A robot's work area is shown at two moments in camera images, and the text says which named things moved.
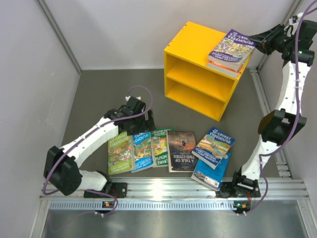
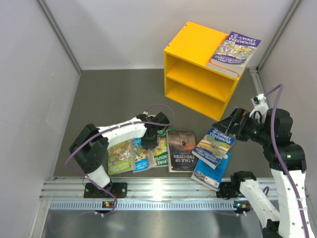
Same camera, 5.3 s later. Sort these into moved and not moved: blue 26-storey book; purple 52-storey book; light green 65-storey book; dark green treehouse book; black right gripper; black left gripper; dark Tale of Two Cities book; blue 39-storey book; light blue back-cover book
Moved: purple 52-storey book; black right gripper; black left gripper
Not moved: dark green treehouse book; dark Tale of Two Cities book; light blue back-cover book; blue 26-storey book; light green 65-storey book; blue 39-storey book
